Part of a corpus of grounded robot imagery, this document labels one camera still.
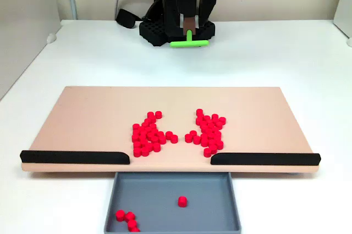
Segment white enclosure side panel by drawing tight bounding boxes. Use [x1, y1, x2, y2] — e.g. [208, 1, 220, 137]
[333, 0, 352, 39]
[0, 0, 62, 101]

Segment black guard strip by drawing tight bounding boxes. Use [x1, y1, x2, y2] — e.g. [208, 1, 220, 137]
[211, 152, 322, 166]
[19, 150, 130, 165]

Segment peach flat board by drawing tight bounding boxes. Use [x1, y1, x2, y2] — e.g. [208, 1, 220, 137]
[20, 85, 321, 175]

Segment grey tray container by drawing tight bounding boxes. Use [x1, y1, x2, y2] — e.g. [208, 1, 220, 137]
[103, 171, 242, 234]

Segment green T pusher brown handle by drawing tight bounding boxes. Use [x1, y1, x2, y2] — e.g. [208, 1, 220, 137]
[169, 17, 210, 49]

